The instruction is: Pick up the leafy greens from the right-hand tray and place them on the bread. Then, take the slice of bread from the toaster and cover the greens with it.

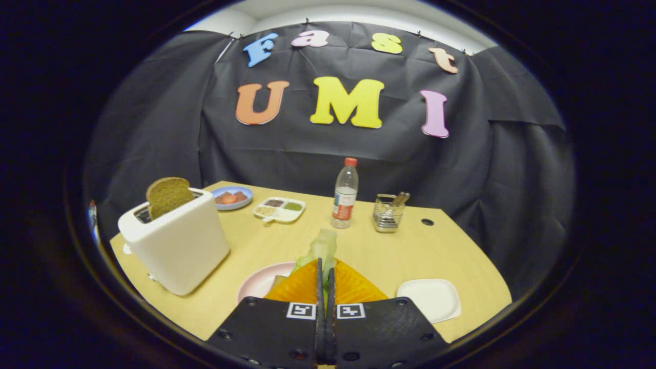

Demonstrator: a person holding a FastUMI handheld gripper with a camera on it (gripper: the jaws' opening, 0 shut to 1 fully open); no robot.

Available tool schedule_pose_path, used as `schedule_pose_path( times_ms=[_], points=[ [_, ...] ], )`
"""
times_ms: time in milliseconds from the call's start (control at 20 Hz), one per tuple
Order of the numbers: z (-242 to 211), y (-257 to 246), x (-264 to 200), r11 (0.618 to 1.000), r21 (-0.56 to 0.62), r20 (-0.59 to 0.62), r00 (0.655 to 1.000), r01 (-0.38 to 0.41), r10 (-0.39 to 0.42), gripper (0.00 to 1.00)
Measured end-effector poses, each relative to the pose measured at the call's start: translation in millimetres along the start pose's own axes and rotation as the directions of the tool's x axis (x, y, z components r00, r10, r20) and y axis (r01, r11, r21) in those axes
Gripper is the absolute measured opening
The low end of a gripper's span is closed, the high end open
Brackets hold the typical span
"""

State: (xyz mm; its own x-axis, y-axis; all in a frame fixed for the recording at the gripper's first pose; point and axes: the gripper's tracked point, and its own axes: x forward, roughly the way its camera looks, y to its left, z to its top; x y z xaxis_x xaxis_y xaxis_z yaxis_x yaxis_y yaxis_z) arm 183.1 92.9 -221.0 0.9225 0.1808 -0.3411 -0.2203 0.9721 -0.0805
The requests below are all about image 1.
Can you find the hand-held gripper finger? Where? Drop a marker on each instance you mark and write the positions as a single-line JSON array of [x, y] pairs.
[[320, 333], [331, 333]]

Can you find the green lettuce leaf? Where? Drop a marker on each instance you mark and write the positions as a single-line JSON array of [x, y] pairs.
[[323, 246]]

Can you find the plain brown bread slice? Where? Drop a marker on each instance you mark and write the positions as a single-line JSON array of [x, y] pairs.
[[166, 197]]

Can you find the pink plate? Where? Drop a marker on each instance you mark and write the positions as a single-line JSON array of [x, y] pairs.
[[256, 284]]

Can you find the small white square plate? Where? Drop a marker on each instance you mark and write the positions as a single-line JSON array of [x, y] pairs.
[[430, 300]]

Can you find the white divided seed tray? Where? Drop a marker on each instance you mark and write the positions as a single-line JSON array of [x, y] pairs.
[[288, 215]]

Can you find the clear plastic water bottle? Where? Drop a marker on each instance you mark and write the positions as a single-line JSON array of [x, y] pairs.
[[344, 200]]

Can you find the blue plate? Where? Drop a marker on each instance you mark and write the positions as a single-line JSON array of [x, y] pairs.
[[231, 207]]

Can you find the red tomato slice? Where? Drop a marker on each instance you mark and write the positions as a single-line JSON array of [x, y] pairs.
[[229, 199]]

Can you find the white toaster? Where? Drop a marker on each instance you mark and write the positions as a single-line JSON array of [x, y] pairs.
[[179, 251]]

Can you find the black backdrop cloth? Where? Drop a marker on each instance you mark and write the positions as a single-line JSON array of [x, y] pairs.
[[307, 148]]

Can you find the blue and white object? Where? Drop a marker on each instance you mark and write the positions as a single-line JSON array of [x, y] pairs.
[[93, 220]]

